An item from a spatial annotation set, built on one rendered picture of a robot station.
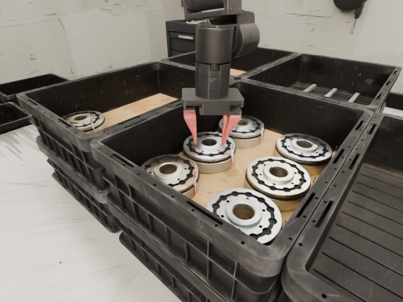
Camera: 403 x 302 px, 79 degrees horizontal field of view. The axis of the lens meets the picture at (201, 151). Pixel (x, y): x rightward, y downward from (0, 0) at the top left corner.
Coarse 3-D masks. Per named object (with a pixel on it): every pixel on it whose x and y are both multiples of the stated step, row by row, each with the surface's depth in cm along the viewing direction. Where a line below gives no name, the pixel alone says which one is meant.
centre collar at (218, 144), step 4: (204, 136) 49; (208, 136) 49; (212, 136) 49; (200, 140) 48; (204, 140) 49; (208, 140) 49; (212, 140) 49; (216, 140) 48; (220, 140) 48; (200, 144) 46; (216, 144) 46; (220, 144) 46; (200, 148) 46; (204, 148) 46; (208, 148) 45; (212, 148) 45; (216, 148) 46
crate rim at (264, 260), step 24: (312, 96) 50; (144, 120) 41; (360, 120) 41; (96, 144) 35; (120, 168) 31; (336, 168) 30; (144, 192) 29; (168, 192) 26; (312, 192) 26; (192, 216) 24; (216, 216) 24; (216, 240) 23; (240, 240) 21; (288, 240) 21; (264, 264) 20
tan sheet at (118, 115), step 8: (152, 96) 78; (160, 96) 78; (168, 96) 78; (128, 104) 72; (136, 104) 72; (144, 104) 72; (152, 104) 72; (160, 104) 72; (112, 112) 68; (120, 112) 68; (128, 112) 68; (136, 112) 68; (144, 112) 68; (112, 120) 63; (120, 120) 63
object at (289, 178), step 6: (264, 168) 40; (270, 168) 41; (276, 168) 41; (282, 168) 41; (288, 168) 40; (264, 174) 39; (270, 174) 39; (288, 174) 39; (270, 180) 38; (276, 180) 38; (282, 180) 38; (288, 180) 38
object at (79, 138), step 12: (108, 72) 65; (120, 72) 67; (60, 84) 57; (24, 96) 50; (24, 108) 51; (36, 108) 45; (156, 108) 45; (48, 120) 43; (60, 120) 42; (132, 120) 41; (60, 132) 41; (72, 132) 37; (84, 132) 37; (96, 132) 37; (84, 144) 37
